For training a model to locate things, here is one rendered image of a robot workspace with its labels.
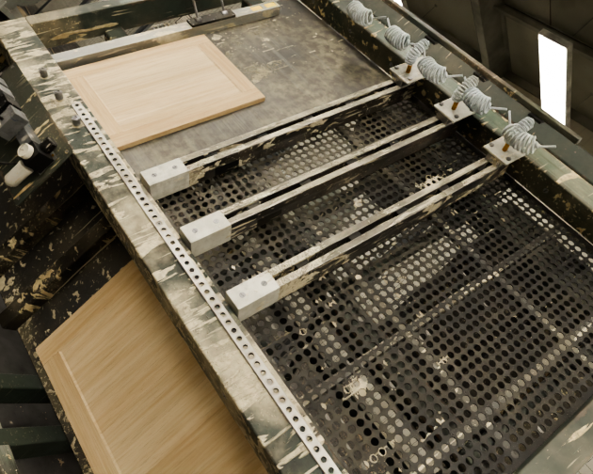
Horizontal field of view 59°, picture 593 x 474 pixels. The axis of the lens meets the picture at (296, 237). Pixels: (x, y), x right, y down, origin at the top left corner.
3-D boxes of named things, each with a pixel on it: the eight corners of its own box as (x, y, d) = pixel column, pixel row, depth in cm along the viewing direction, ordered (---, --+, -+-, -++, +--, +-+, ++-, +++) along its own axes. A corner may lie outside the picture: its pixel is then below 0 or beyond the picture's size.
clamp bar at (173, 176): (139, 184, 156) (129, 122, 137) (416, 78, 208) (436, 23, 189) (154, 206, 151) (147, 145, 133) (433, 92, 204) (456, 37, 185)
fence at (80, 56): (53, 64, 185) (50, 55, 182) (272, 8, 227) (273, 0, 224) (58, 72, 183) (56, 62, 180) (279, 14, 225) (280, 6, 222)
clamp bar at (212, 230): (177, 238, 146) (171, 179, 127) (458, 112, 198) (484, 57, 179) (195, 263, 141) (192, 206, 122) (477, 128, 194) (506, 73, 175)
